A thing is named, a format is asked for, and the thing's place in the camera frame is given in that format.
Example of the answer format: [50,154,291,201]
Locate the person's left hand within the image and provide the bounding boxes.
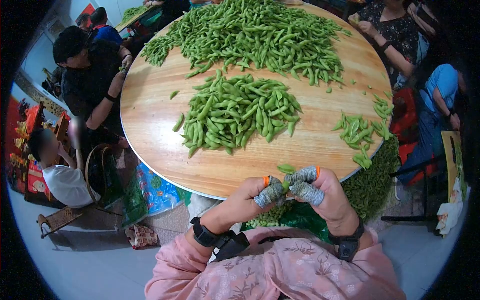
[200,175,286,235]

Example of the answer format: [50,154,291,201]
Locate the person's right hand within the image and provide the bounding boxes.
[284,166,361,236]

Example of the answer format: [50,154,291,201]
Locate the person's right index finger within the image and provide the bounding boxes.
[284,166,322,185]

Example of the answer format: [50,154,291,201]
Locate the person's right thumb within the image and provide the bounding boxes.
[289,181,326,207]

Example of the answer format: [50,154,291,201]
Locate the person's left fingers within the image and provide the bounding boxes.
[254,175,286,209]

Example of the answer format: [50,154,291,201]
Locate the split green edamame pod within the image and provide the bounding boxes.
[277,163,297,194]

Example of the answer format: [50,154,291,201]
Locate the heap of shelled green beans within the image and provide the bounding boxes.
[245,201,298,229]

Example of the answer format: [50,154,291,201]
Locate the green plastic bag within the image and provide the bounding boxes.
[240,200,334,244]

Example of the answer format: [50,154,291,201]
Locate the big heap of pod shells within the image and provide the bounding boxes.
[341,135,401,223]

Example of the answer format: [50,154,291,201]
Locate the black wrist band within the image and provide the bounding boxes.
[328,217,365,263]
[190,216,250,262]

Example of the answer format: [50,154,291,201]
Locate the small heap of empty pods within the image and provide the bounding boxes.
[331,93,395,170]

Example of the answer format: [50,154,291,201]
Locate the person's body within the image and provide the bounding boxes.
[145,226,407,300]

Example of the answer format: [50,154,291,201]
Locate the medium pile of edamame pods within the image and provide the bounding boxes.
[179,69,303,158]

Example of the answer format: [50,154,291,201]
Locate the black metal chair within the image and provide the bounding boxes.
[380,155,449,227]

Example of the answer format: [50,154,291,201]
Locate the colourful printed plastic sack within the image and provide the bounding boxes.
[122,161,193,227]

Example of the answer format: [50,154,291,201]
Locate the patterned folded cloth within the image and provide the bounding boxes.
[125,224,160,250]

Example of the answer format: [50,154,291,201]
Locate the large pile of edamame pods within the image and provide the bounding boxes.
[140,0,353,87]

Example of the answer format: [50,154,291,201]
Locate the woven rattan chair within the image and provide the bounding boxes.
[37,143,126,239]

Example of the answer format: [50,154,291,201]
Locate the distant table with green pods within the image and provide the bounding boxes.
[115,3,160,34]

